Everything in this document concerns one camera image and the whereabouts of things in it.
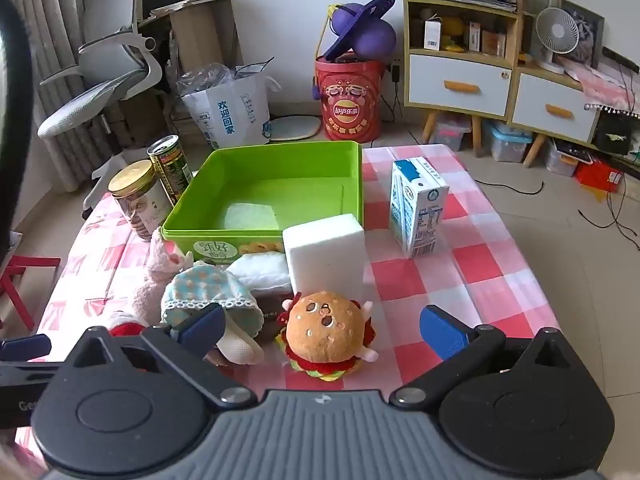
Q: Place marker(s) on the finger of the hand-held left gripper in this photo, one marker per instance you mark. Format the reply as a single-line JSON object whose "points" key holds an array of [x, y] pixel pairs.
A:
{"points": [[25, 349]]}

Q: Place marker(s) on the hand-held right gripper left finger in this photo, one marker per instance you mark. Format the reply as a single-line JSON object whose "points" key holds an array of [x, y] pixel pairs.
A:
{"points": [[204, 329]]}

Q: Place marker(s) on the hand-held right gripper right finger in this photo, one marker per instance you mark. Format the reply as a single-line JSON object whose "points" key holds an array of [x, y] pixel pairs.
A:
{"points": [[442, 332]]}

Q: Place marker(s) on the pink plush doll blue dress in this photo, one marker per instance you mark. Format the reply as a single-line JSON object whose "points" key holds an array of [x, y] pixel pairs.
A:
{"points": [[210, 292]]}

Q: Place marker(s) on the burger plush toy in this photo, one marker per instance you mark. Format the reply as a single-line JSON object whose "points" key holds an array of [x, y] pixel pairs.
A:
{"points": [[322, 330]]}

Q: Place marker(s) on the white foam block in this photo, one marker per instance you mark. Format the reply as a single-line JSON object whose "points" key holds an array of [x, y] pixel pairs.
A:
{"points": [[325, 255]]}

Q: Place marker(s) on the green plastic box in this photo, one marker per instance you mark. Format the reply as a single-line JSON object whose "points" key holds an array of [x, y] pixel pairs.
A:
{"points": [[280, 180]]}

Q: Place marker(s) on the red white checkered tablecloth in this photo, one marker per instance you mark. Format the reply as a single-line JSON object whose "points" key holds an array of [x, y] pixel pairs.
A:
{"points": [[450, 270]]}

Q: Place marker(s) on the brown pouch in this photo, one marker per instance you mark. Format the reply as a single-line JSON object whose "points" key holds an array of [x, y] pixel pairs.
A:
{"points": [[270, 310]]}

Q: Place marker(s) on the red stool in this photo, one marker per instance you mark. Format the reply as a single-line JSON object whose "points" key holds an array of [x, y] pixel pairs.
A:
{"points": [[25, 265]]}

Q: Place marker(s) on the blue white milk carton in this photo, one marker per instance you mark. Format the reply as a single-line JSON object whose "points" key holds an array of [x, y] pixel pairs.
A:
{"points": [[420, 210]]}

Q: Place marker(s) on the cookie jar gold lid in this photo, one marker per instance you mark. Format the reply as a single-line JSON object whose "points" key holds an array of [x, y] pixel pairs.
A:
{"points": [[140, 200]]}

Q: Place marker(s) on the green drink can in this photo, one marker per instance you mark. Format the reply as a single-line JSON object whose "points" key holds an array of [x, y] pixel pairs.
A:
{"points": [[170, 165]]}

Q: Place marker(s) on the clear storage box pink contents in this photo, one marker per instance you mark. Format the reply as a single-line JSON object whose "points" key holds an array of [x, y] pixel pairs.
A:
{"points": [[450, 132]]}

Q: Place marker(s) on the clear storage box blue lid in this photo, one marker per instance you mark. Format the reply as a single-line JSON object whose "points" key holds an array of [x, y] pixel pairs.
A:
{"points": [[507, 142]]}

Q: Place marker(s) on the cardboard box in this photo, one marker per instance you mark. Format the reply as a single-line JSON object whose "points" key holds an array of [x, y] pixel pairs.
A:
{"points": [[140, 120]]}

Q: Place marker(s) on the red box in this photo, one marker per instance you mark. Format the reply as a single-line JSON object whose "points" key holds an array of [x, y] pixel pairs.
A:
{"points": [[597, 175]]}

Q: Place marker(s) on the white floor scale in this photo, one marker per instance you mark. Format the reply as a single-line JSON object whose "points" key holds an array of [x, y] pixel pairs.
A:
{"points": [[295, 127]]}

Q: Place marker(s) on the white shopping bag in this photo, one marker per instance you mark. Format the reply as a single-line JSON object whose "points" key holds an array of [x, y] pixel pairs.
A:
{"points": [[235, 110]]}

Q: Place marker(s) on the red printed barrel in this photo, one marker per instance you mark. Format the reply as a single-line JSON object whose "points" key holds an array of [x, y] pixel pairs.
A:
{"points": [[350, 105]]}

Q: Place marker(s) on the tall wooden shelf cabinet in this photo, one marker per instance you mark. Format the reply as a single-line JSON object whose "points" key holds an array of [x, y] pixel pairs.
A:
{"points": [[457, 80]]}

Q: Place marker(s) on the low wooden drawer cabinet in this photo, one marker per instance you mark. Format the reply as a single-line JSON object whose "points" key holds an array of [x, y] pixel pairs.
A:
{"points": [[555, 105]]}

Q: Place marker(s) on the grey office chair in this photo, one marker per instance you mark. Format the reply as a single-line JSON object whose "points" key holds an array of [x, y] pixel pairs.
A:
{"points": [[110, 85]]}

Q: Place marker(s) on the black bag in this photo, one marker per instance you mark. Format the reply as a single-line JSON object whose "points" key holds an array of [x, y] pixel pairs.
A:
{"points": [[612, 132]]}

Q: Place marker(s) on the wooden desk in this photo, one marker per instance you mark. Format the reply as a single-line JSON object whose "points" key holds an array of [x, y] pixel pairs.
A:
{"points": [[200, 35]]}

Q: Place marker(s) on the brown box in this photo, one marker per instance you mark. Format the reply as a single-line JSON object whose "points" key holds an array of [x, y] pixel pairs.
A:
{"points": [[492, 42]]}

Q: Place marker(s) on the small white box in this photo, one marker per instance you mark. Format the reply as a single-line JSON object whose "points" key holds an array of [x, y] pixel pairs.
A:
{"points": [[432, 35]]}

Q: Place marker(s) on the pink cloth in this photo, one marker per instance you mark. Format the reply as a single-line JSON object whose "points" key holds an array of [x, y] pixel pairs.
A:
{"points": [[605, 82]]}

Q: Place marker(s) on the yellow toy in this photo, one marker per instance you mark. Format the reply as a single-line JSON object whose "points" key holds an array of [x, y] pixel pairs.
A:
{"points": [[452, 30]]}

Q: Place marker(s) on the purple jumping ball toy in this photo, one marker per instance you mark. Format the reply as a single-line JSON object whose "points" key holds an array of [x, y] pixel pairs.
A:
{"points": [[372, 35]]}

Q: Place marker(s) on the beige curtain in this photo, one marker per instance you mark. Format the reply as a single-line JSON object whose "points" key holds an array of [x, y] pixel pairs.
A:
{"points": [[45, 35]]}

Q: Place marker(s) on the small white desk fan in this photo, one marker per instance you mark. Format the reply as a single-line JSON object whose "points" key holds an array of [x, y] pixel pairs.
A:
{"points": [[557, 30]]}

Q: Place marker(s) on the framed picture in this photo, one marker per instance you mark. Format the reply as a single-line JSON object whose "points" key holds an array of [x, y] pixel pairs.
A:
{"points": [[590, 25]]}

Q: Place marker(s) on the black wall charger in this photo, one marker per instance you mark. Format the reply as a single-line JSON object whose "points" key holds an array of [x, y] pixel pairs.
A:
{"points": [[396, 74]]}

